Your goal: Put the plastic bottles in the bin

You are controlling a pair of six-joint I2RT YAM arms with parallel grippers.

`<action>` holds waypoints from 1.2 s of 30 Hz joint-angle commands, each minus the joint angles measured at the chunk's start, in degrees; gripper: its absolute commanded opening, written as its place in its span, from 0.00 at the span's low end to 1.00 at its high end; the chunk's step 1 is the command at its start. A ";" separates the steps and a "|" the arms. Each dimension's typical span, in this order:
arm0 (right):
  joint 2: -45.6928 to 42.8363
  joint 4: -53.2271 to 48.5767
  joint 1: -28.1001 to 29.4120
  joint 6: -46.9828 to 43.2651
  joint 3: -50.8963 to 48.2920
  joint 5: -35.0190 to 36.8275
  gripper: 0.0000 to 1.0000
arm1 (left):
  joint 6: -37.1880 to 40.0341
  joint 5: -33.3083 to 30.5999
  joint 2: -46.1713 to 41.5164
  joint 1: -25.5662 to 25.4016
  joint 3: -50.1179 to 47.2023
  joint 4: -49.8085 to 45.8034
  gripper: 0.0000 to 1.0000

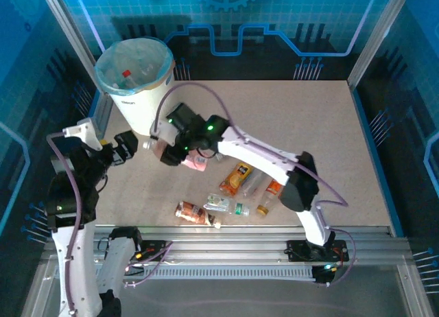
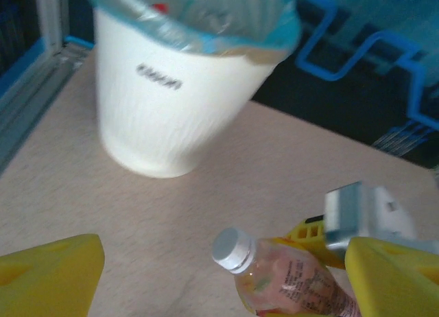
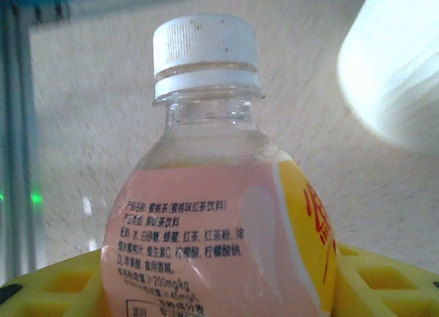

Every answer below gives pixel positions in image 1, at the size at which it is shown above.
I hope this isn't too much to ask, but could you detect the aluminium mounting rail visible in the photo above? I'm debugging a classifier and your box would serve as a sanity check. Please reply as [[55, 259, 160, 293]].
[[44, 224, 412, 265]]

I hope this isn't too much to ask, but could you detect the pink drink bottle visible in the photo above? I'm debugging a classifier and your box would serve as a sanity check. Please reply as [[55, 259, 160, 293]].
[[142, 140, 211, 173]]

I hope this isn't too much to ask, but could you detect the clear bottle green white label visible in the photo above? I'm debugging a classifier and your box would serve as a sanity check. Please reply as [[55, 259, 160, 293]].
[[202, 192, 251, 218]]

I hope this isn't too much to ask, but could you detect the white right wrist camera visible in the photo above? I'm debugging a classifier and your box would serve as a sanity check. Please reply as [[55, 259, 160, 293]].
[[150, 120, 176, 147]]

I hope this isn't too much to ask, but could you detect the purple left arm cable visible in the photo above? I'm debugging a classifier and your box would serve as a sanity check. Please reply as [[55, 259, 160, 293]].
[[46, 131, 174, 314]]

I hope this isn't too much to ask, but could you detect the clear bottle red beige label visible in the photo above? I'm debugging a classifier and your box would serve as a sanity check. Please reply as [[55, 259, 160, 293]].
[[257, 179, 285, 217]]

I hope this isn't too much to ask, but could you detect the brown label bottle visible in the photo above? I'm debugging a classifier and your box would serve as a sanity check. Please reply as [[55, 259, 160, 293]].
[[174, 200, 222, 229]]

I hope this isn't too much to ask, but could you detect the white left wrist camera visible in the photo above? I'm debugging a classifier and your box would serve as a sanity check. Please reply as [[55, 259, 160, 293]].
[[63, 119, 104, 152]]

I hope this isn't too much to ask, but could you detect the orange juice label bottle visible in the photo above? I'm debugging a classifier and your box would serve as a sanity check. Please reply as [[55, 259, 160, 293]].
[[218, 161, 255, 198]]

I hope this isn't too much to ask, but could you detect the aluminium frame post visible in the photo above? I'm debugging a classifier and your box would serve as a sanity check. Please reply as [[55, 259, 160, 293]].
[[37, 0, 107, 69], [346, 0, 412, 88]]

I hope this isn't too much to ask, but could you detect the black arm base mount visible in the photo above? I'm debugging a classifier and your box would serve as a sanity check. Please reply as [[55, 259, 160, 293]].
[[139, 239, 172, 261], [286, 239, 351, 263]]

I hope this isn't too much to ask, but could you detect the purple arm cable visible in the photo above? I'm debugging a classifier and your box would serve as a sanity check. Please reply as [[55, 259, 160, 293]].
[[46, 131, 174, 314], [153, 82, 357, 287]]

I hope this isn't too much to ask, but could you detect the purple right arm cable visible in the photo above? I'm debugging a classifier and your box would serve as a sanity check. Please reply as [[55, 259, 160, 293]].
[[153, 82, 357, 287]]

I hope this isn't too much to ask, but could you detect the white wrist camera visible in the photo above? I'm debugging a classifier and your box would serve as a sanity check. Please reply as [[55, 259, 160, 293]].
[[63, 119, 104, 152], [150, 120, 176, 147]]

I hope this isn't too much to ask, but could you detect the white waste bin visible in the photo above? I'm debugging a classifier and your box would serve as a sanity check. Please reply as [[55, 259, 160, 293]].
[[102, 61, 178, 138]]

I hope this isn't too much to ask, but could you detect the black controller box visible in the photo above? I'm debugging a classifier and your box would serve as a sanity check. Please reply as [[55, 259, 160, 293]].
[[311, 261, 344, 287]]

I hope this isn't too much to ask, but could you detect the grey slotted cable duct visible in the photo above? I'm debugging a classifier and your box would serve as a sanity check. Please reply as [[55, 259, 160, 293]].
[[54, 264, 317, 281]]

